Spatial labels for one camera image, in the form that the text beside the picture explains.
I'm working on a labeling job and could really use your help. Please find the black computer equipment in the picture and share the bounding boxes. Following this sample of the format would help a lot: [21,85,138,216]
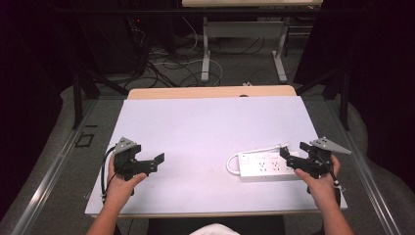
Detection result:
[77,13,150,76]

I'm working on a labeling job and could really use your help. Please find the white table mat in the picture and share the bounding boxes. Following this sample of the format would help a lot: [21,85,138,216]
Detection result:
[84,95,348,217]

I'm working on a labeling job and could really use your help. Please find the person's white shirt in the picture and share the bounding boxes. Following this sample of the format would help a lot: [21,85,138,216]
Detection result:
[190,222,242,235]

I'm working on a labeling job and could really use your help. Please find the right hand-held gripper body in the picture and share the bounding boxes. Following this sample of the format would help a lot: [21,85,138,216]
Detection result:
[299,136,353,179]

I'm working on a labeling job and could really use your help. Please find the white floor cable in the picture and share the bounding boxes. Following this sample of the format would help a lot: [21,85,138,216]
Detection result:
[153,16,224,87]

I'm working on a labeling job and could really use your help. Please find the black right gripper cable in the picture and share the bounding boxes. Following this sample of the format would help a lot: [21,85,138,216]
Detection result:
[321,156,346,197]

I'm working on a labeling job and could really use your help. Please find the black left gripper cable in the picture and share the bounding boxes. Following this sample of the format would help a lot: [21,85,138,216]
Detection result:
[100,146,117,201]

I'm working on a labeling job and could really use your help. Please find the white-legged desk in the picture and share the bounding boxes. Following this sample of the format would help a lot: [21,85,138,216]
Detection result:
[181,0,324,84]

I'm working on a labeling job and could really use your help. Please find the person's right hand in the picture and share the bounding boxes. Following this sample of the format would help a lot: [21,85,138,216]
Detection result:
[294,155,343,211]

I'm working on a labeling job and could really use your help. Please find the person's left hand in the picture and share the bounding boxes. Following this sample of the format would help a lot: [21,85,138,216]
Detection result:
[105,155,148,211]

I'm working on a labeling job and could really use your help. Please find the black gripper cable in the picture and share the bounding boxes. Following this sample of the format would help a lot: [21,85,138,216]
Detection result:
[100,146,117,201]
[321,156,346,197]

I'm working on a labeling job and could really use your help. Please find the metal floor rail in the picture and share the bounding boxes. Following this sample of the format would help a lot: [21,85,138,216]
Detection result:
[10,99,100,235]
[325,99,403,235]

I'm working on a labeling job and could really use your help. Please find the white power strip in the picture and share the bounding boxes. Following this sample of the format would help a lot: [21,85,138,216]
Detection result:
[237,151,301,182]

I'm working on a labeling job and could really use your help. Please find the dark curtain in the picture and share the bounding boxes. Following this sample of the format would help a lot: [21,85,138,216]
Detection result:
[293,0,415,192]
[0,0,79,219]

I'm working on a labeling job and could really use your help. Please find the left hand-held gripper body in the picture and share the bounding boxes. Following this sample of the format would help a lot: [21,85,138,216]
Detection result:
[113,136,145,182]

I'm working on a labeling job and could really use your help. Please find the black floor cables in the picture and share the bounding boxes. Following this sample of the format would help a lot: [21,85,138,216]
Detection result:
[123,35,266,89]

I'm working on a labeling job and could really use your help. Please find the black metal stand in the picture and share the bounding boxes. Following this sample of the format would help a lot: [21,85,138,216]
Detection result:
[71,63,130,130]
[295,63,352,131]

